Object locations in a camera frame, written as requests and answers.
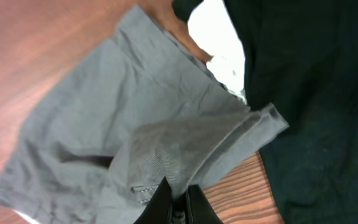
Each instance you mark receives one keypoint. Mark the black garment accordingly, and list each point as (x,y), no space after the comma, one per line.
(302,56)

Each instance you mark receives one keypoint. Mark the white garment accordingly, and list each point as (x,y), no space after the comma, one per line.
(211,28)

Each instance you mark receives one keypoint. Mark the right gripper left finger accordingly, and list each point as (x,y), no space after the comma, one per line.
(159,209)

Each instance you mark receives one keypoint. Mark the grey shorts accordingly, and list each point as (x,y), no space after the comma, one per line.
(137,109)

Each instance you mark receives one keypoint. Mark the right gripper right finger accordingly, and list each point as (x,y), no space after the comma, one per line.
(198,210)

